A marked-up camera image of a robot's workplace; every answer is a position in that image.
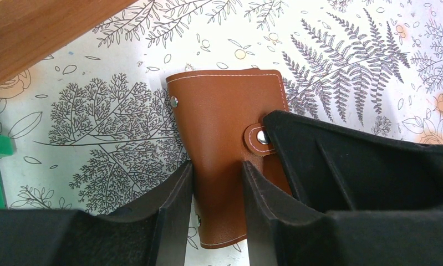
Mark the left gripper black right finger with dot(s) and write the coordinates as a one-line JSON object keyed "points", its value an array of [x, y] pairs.
{"points": [[283, 231]]}

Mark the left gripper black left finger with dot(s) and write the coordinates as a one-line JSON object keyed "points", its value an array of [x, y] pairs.
{"points": [[151, 230]]}

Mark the orange wooden compartment tray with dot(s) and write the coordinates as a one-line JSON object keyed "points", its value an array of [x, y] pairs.
{"points": [[31, 30]]}

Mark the brown leather card holder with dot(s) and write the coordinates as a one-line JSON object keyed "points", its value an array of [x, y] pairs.
{"points": [[219, 116]]}

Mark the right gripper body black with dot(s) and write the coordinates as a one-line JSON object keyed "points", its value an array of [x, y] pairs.
{"points": [[330, 167]]}

